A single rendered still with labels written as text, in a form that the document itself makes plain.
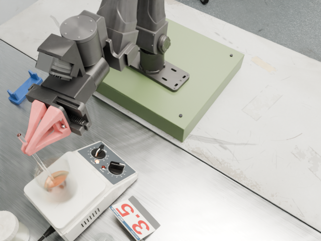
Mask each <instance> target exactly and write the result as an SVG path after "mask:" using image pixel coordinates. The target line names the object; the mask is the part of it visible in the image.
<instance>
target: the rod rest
mask: <svg viewBox="0 0 321 241"><path fill-rule="evenodd" d="M28 72H29V74H30V77H29V78H28V79H27V80H26V81H25V82H24V83H23V84H22V85H21V86H20V87H19V88H18V89H17V90H16V91H15V92H14V93H12V92H11V91H10V90H9V89H8V90H7V92H8V94H9V95H10V96H9V98H8V99H9V100H10V101H11V102H13V103H15V104H17V105H19V104H20V103H21V102H22V101H23V100H24V99H25V98H26V96H25V95H26V94H27V93H28V88H29V87H30V86H31V85H32V84H33V83H35V84H37V85H39V84H40V83H41V82H42V81H43V80H42V78H41V77H39V76H38V75H37V73H33V72H32V71H31V70H29V71H28Z"/></svg>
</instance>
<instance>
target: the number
mask: <svg viewBox="0 0 321 241"><path fill-rule="evenodd" d="M113 208H114V209H115V210H116V211H117V213H118V214H119V215H120V216H121V217H122V218H123V219H124V221H125V222H126V223H127V224H128V225H129V226H130V227H131V228H132V229H133V231H134V232H135V233H136V234H137V235H138V236H139V237H140V238H141V237H142V236H144V235H146V234H147V233H149V232H150V231H152V230H153V229H152V228H151V227H150V226H149V225H148V224H147V223H146V221H145V220H144V219H143V218H142V217H141V216H140V215H139V214H138V213H137V211H136V210H135V209H134V208H133V207H132V206H131V205H130V204H129V203H128V202H127V201H125V202H123V203H120V204H118V205H116V206H113Z"/></svg>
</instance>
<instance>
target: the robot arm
mask: <svg viewBox="0 0 321 241"><path fill-rule="evenodd" d="M168 23H169V22H168V21H166V14H165V6H164V0H102V1H101V4H100V7H99V9H98V11H97V12H96V14H95V13H92V12H90V11H87V10H83V11H82V12H81V13H80V14H79V15H76V16H72V17H69V18H67V19H66V20H64V21H63V22H62V24H61V25H60V34H61V36H58V35H56V34H53V33H52V34H50V35H49V36H48V37H47V38H46V40H45V41H44V42H43V43H42V44H41V45H40V46H39V47H38V49H37V52H39V54H38V59H37V62H36V65H35V68H37V69H39V70H42V71H44V72H47V73H49V76H48V77H47V78H46V79H45V81H43V82H42V84H41V86H40V85H37V84H35V83H33V84H32V85H31V86H30V87H29V88H28V93H27V94H26V95H25V96H26V98H27V100H28V101H29V102H31V103H32V107H31V113H30V119H29V125H28V130H27V132H26V135H25V140H26V142H27V143H28V146H27V148H26V147H25V146H24V145H23V144H22V147H21V150H22V152H23V153H24V154H27V155H28V156H31V155H32V154H34V153H36V152H37V151H39V150H40V149H42V148H44V147H45V146H47V145H49V144H51V143H53V142H55V141H58V140H60V139H62V138H64V137H67V136H69V135H70V133H71V132H73V133H75V134H77V135H80V136H82V135H83V133H84V132H85V131H88V130H89V129H90V128H91V126H92V122H91V119H90V117H89V114H88V111H87V108H86V106H85V104H86V103H87V102H88V100H89V99H90V98H91V96H92V95H93V93H94V92H95V91H96V89H97V88H98V87H99V85H100V84H101V83H102V81H103V80H104V79H105V77H106V76H107V75H108V73H109V72H110V67H111V68H113V69H115V70H118V71H120V72H121V71H122V70H123V69H124V68H125V67H126V66H129V67H131V68H133V69H134V70H136V71H138V72H139V73H141V74H143V75H144V76H146V77H148V78H149V79H151V80H153V81H155V82H156V83H158V84H160V85H161V86H163V87H165V88H166V89H168V90H170V91H171V92H177V91H178V90H179V89H180V88H181V87H182V86H183V85H184V84H185V83H186V82H187V81H188V80H189V77H190V74H189V73H187V72H185V71H184V70H182V69H180V68H178V67H176V66H175V65H173V64H171V63H169V62H167V61H166V60H165V59H164V55H165V52H166V51H167V50H168V49H169V47H170V46H171V43H170V41H171V40H170V38H169V37H168V36H167V30H168ZM40 119H41V122H40V124H39V126H38V123H39V121H40ZM37 126H38V128H37ZM53 130H54V131H53ZM52 131H53V132H52ZM51 132H52V133H51ZM50 133H51V134H50ZM49 134H50V135H49Z"/></svg>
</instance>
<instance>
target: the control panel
mask: <svg viewBox="0 0 321 241"><path fill-rule="evenodd" d="M101 144H103V145H104V149H103V151H105V153H106V156H105V157H104V158H103V159H97V158H95V157H93V156H92V154H91V152H92V150H93V149H95V148H98V147H99V146H100V145H101ZM78 152H79V153H80V154H81V155H82V156H83V157H84V158H85V159H86V160H87V161H88V162H89V163H90V164H91V165H92V166H93V167H94V168H95V169H96V170H97V171H99V172H100V173H101V174H102V175H103V176H104V177H105V178H106V179H107V180H108V181H109V182H110V183H111V184H113V185H115V184H116V183H118V182H120V181H122V180H123V179H125V178H127V177H129V176H130V175H132V174H134V173H136V171H135V170H133V169H132V168H131V167H130V166H129V165H128V164H127V163H125V162H124V161H123V160H122V159H121V158H120V157H118V156H117V155H116V154H115V153H114V152H113V151H112V150H110V149H109V148H108V147H107V146H106V145H105V144H104V143H102V142H98V143H96V144H93V145H91V146H88V147H86V148H84V149H81V150H79V151H78ZM96 160H98V161H99V163H96ZM111 161H113V162H118V163H122V164H124V165H125V168H124V170H123V172H122V173H121V174H119V175H115V174H113V173H111V172H110V171H109V169H108V167H109V164H110V162H111ZM102 166H105V168H102Z"/></svg>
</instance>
